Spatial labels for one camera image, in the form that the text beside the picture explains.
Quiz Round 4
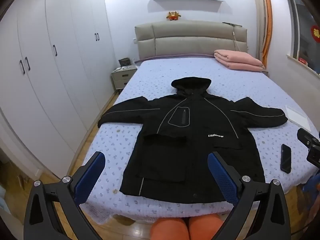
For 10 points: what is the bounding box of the person's left leg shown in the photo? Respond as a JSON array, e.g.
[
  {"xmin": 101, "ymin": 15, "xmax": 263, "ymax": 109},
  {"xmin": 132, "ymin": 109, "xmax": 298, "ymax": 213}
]
[{"xmin": 149, "ymin": 217, "xmax": 189, "ymax": 240}]

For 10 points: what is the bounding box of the grey nightstand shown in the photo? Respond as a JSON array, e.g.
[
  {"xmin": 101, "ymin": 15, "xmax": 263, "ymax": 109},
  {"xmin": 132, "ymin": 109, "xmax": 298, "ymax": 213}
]
[{"xmin": 111, "ymin": 65, "xmax": 137, "ymax": 92}]

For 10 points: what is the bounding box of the person's right forearm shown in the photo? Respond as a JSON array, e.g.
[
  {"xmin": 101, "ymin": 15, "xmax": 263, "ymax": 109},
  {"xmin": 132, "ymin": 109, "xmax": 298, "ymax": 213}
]
[{"xmin": 301, "ymin": 166, "xmax": 320, "ymax": 228}]

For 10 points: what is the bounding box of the white wardrobe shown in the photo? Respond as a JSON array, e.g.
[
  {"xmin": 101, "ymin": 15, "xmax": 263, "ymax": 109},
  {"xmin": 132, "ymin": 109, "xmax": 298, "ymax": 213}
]
[{"xmin": 0, "ymin": 0, "xmax": 120, "ymax": 178}]

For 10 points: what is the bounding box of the beige padded headboard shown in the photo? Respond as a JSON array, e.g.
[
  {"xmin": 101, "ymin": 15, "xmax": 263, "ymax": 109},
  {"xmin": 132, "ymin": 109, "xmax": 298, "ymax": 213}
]
[{"xmin": 134, "ymin": 21, "xmax": 248, "ymax": 60}]

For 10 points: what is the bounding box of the black hooded jacket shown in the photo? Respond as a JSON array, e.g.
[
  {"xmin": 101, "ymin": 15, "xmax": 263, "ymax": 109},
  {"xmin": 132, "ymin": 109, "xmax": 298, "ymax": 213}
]
[{"xmin": 97, "ymin": 77, "xmax": 288, "ymax": 204}]

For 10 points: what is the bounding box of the bed with lilac quilt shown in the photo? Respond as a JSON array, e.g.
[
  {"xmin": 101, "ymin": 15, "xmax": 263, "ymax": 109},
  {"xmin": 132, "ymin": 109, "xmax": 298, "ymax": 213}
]
[{"xmin": 80, "ymin": 55, "xmax": 320, "ymax": 225}]

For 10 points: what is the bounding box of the window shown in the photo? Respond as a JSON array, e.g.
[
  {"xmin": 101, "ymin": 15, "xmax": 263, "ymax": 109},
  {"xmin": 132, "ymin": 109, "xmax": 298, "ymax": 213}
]
[{"xmin": 287, "ymin": 0, "xmax": 320, "ymax": 75}]

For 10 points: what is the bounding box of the orange plush toy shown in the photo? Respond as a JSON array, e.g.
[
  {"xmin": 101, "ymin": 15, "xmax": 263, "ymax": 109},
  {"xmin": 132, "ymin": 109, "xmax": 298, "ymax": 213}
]
[{"xmin": 166, "ymin": 11, "xmax": 182, "ymax": 21}]

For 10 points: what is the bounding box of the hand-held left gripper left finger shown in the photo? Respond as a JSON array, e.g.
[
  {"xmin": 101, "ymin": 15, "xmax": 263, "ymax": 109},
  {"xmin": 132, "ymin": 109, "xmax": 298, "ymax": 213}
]
[{"xmin": 24, "ymin": 151, "xmax": 106, "ymax": 240}]

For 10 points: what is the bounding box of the black smartphone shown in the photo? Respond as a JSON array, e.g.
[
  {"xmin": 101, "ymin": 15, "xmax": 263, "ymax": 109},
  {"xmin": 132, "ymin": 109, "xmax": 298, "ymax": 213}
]
[{"xmin": 280, "ymin": 144, "xmax": 292, "ymax": 173}]

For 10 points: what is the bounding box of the person's right leg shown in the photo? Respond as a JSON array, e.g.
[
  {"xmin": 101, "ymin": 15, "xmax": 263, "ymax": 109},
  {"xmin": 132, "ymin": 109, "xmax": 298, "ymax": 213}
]
[{"xmin": 189, "ymin": 216, "xmax": 224, "ymax": 240}]

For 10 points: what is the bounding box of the orange curtain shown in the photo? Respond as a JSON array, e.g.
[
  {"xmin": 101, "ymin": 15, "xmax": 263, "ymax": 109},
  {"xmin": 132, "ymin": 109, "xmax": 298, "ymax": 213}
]
[{"xmin": 260, "ymin": 0, "xmax": 273, "ymax": 63}]

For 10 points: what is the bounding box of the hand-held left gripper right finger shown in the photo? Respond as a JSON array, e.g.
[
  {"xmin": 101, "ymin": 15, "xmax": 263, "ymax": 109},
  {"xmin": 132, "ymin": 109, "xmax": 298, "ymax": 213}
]
[{"xmin": 207, "ymin": 151, "xmax": 292, "ymax": 240}]

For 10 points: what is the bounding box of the red window decoration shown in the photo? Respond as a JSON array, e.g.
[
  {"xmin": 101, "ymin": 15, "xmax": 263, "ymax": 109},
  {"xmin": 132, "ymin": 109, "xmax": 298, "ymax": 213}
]
[{"xmin": 310, "ymin": 25, "xmax": 320, "ymax": 43}]

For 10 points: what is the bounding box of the person's leg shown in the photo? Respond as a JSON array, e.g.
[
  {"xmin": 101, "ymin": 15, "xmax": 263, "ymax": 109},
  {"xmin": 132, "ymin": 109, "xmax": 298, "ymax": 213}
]
[
  {"xmin": 189, "ymin": 216, "xmax": 224, "ymax": 240},
  {"xmin": 149, "ymin": 217, "xmax": 189, "ymax": 240}
]

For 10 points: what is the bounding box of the folded pink blanket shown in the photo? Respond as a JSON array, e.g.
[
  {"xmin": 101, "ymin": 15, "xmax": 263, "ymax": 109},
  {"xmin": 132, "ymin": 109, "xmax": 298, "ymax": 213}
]
[{"xmin": 214, "ymin": 49, "xmax": 265, "ymax": 72}]

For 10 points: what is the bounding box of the white paper sheet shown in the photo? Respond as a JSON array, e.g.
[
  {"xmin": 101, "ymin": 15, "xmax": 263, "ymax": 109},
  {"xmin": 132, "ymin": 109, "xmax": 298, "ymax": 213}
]
[{"xmin": 285, "ymin": 105, "xmax": 313, "ymax": 132}]

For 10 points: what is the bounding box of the white cable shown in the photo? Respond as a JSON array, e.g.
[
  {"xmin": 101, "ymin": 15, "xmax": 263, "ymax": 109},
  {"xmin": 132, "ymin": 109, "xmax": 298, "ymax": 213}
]
[{"xmin": 231, "ymin": 26, "xmax": 242, "ymax": 53}]

